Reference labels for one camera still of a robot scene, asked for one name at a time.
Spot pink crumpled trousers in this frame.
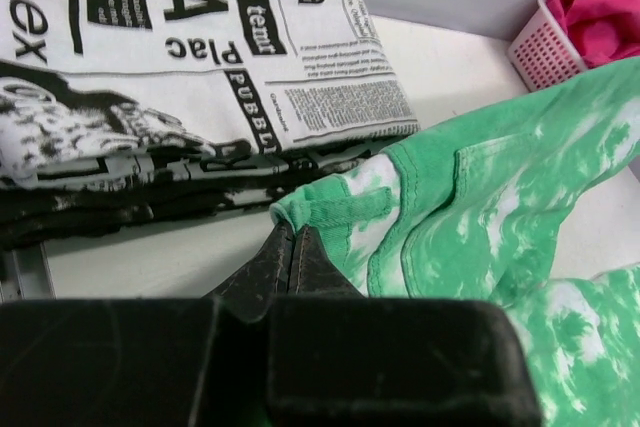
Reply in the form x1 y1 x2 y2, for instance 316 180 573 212
546 0 639 68

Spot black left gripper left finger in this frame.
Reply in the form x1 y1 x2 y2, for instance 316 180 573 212
207 224 293 322

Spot green white tie-dye trousers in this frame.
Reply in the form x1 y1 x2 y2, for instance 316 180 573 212
270 58 639 426

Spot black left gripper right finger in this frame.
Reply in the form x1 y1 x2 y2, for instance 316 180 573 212
294 226 363 298

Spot white plastic basket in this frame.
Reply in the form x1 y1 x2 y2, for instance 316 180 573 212
507 0 588 92

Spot newspaper print folded trousers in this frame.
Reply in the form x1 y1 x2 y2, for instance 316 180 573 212
1 0 419 249

